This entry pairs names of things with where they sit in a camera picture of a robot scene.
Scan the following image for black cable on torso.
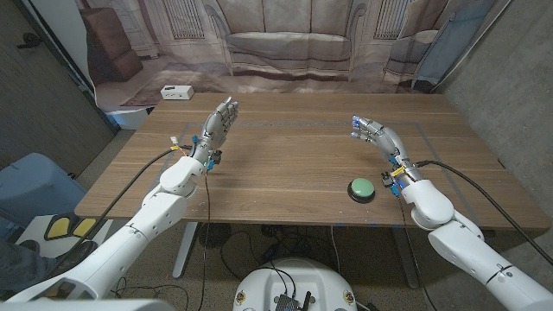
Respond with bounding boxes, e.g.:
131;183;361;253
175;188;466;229
219;231;297;299

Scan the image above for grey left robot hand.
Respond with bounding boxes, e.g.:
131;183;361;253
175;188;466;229
188;96;240;165

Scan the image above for thin black left wrist cable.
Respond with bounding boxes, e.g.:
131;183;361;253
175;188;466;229
196;170;212;311

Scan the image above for grey table leg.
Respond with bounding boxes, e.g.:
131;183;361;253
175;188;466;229
391;226;420;289

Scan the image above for white power box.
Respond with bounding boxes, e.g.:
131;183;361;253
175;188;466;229
160;85;194;101

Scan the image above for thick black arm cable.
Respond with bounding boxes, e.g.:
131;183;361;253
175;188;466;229
415;159;553;267
81;144;194;256

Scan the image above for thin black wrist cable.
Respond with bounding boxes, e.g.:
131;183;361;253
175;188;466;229
196;170;212;311
397;194;433;311

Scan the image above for round black floor fan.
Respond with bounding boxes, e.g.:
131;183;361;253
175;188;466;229
198;222;232;250

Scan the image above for printed living room backdrop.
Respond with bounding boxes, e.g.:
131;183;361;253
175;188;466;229
75;0;513;130

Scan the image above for green push button black base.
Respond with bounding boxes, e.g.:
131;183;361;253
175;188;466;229
346;177;376;205

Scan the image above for white mat yellow foot marks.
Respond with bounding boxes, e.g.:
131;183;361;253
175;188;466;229
15;214;114;260

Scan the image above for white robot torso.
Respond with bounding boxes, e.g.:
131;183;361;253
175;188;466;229
232;257;359;311

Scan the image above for black shoe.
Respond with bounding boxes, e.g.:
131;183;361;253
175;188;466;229
16;239;41;255
54;239;99;271

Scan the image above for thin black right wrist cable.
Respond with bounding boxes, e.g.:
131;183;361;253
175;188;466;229
397;194;433;311

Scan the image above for person's leg in jeans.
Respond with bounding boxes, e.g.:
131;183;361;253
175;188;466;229
0;239;60;299

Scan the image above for white table leg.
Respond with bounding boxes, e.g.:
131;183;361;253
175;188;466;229
172;222;200;280

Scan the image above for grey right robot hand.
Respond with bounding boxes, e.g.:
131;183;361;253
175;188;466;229
350;114;425;187

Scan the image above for black electronics module on torso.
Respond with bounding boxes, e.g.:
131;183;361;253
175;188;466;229
274;291;312;311

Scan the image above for blue plastic bin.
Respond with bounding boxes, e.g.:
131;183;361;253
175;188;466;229
0;152;87;228

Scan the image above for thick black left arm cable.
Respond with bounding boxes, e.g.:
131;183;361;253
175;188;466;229
81;144;194;256

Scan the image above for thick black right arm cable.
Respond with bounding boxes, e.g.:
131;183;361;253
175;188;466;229
415;159;553;267

